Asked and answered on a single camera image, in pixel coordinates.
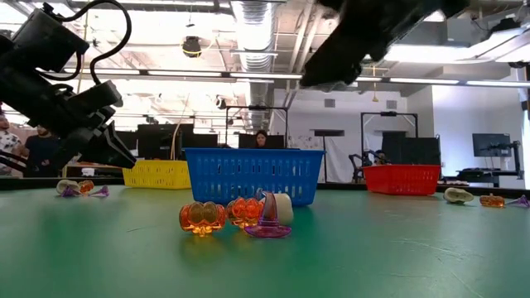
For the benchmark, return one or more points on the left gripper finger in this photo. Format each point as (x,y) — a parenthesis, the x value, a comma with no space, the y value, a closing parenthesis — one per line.
(101,157)
(116,142)

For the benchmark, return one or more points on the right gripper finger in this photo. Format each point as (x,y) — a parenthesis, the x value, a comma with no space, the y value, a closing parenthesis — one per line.
(335,66)

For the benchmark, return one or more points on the orange plastic pumpkin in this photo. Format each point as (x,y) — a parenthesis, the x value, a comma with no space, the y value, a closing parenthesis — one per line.
(244,212)
(86,186)
(202,217)
(492,201)

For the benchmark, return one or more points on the purple plastic witch hat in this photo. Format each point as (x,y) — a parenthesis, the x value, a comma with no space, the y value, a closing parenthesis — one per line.
(269,229)
(69,193)
(521,203)
(100,192)

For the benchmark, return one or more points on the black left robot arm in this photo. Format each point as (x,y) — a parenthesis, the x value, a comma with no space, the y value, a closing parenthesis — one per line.
(41,37)

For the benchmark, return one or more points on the black monitor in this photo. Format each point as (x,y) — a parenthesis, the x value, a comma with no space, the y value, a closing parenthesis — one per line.
(414,151)
(273,141)
(490,145)
(157,140)

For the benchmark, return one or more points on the person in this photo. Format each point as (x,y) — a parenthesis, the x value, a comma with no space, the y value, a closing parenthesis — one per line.
(8,142)
(41,153)
(261,138)
(379,157)

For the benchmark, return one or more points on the yellow plastic basket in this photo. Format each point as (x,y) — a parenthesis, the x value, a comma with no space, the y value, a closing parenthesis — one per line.
(157,176)

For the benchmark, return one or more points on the black sign stand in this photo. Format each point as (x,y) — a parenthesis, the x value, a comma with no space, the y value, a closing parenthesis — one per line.
(329,133)

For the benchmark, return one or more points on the ceiling light strip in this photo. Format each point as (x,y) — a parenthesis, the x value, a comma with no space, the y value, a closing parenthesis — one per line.
(497,83)
(116,71)
(265,75)
(422,80)
(182,73)

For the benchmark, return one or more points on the blue plastic basket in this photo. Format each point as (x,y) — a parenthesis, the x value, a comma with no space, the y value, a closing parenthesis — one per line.
(215,178)

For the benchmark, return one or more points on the black hanging ceiling device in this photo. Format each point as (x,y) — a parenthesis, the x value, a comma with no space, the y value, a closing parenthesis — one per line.
(191,46)

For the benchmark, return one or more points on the red plastic basket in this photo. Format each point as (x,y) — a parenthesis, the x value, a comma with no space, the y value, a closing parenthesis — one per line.
(401,182)

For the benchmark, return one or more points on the black desk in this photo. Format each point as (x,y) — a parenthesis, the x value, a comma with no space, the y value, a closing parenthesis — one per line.
(488,174)

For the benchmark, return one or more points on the green table mat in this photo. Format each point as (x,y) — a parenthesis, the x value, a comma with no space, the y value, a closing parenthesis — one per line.
(372,256)

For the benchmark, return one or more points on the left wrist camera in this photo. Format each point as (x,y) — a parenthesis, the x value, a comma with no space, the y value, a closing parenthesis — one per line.
(99,94)

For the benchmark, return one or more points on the black rig frame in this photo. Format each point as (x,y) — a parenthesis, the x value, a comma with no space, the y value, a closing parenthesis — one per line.
(389,113)
(256,107)

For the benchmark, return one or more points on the silver ventilation duct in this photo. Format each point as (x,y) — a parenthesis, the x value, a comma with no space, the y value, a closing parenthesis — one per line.
(254,41)

